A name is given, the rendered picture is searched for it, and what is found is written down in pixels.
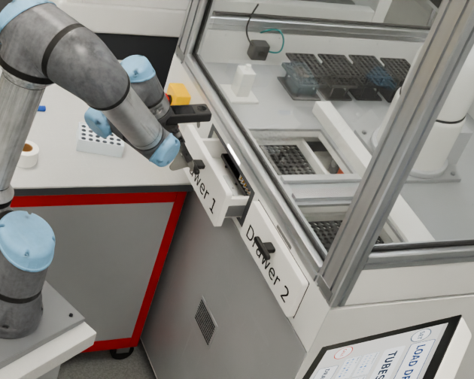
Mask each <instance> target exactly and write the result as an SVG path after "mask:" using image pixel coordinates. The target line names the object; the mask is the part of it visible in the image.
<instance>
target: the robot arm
mask: <svg viewBox="0 0 474 379"><path fill-rule="evenodd" d="M0 44H1V45H2V48H1V50H0V68H1V70H2V73H1V76H0V338H3V339H16V338H23V337H26V336H27V335H30V334H32V333H33V332H34V331H35V330H36V329H37V328H38V327H39V325H40V323H41V319H42V316H43V313H44V306H43V302H42V294H41V291H42V287H43V285H44V281H45V278H46V276H47V271H48V268H49V266H50V264H51V262H52V260H53V255H54V247H55V243H56V240H55V235H54V233H53V230H52V229H51V227H50V225H49V224H48V223H47V222H46V221H45V220H44V219H42V218H41V217H39V216H38V215H36V214H33V213H32V214H28V212H27V211H14V210H13V209H11V207H10V205H11V202H12V199H13V197H14V188H13V187H12V186H11V180H12V177H13V175H14V172H15V169H16V167H17V163H18V161H19V159H20V155H21V153H22V151H23V148H24V145H25V143H26V139H27V137H28V135H29V131H30V129H31V127H32V124H33V121H34V118H35V115H36V113H37V111H38V107H39V105H40V103H41V99H42V97H43V94H44V91H45V89H46V87H47V86H51V85H53V84H56V85H58V86H60V87H62V88H63V89H65V90H67V91H68V92H70V93H71V94H73V95H75V96H77V97H78V98H79V99H81V100H83V101H84V102H85V103H86V104H87V105H88V106H90V107H89V108H88V110H87V111H86V112H85V114H84V119H85V122H86V124H87V125H88V126H89V127H90V129H91V130H92V131H93V132H94V133H96V134H97V135H98V136H100V137H102V138H107V137H108V136H109V135H112V133H114V134H115V135H116V136H117V137H118V138H120V139H121V140H123V141H124V142H126V143H127V144H128V145H129V146H131V147H132V148H134V149H135V150H136V151H138V152H139V153H140V154H141V155H142V156H144V157H145V158H146V159H148V160H149V162H152V163H153V164H155V165H157V166H159V167H165V166H167V165H168V164H169V163H171V162H172V161H173V159H174V161H173V162H172V163H171V164H170V166H169V168H170V170H172V171H176V170H178V169H182V168H186V167H188V168H190V170H191V171H193V168H194V162H193V160H192V157H191V155H190V153H189V151H188V149H187V147H186V145H185V143H186V141H185V140H184V137H183V135H182V134H181V131H180V129H179V125H178V123H199V122H209V121H211V115H212V113H211V112H210V110H209V108H208V106H207V104H194V105H170V104H169V100H168V99H167V97H166V94H165V92H164V90H163V88H162V86H161V84H160V82H159V80H158V78H157V76H156V72H155V70H154V69H153V67H152V65H151V63H150V62H149V61H148V59H147V58H146V57H145V56H142V55H132V56H128V57H126V58H125V59H124V60H123V61H122V62H121V63H119V61H118V60H117V58H116V57H115V56H114V54H113V53H112V52H111V51H110V50H109V48H108V47H107V46H106V44H105V43H104V42H103V41H102V40H101V39H100V38H99V37H98V36H97V35H96V34H95V33H94V32H93V31H91V30H90V29H88V28H87V27H86V26H84V25H82V24H81V23H79V22H78V21H77V20H75V19H74V18H73V17H71V16H69V15H68V14H67V13H66V12H64V11H63V10H61V9H60V8H58V7H57V6H56V4H55V3H53V2H50V1H48V0H13V1H12V2H11V3H9V4H8V5H7V6H6V7H5V8H4V9H3V10H2V11H1V13H0ZM181 154H182V155H181Z"/></svg>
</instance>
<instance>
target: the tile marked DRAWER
mask: <svg viewBox="0 0 474 379"><path fill-rule="evenodd" d="M338 367H339V365H334V366H330V367H326V368H320V369H319V370H318V372H317V373H316V375H315V376H314V378H313V379H331V378H332V377H333V375H334V374H335V372H336V370H337V368H338Z"/></svg>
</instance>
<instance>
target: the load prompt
mask: <svg viewBox="0 0 474 379"><path fill-rule="evenodd" d="M435 341H436V338H435V339H431V340H428V341H422V342H418V343H414V344H411V345H410V347H409V349H408V351H407V353H406V355H405V357H404V359H403V361H402V363H401V365H400V367H399V369H398V371H397V373H396V375H395V376H394V378H393V379H418V376H419V374H420V373H421V370H422V368H423V367H424V363H425V362H426V360H427V357H428V356H429V354H430V351H431V349H432V347H433V345H434V343H435Z"/></svg>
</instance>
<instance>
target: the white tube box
mask: <svg viewBox="0 0 474 379"><path fill-rule="evenodd" d="M123 149H124V141H123V140H121V139H120V138H118V137H117V136H116V135H115V134H114V133H112V135H109V136H108V137H107V138H102V137H100V136H98V135H97V134H96V133H94V132H93V131H92V130H91V129H90V127H89V126H88V125H87V124H86V123H82V122H79V123H78V126H77V132H76V150H77V151H82V152H87V153H96V154H101V155H106V156H115V157H120V158H121V157H122V155H123Z"/></svg>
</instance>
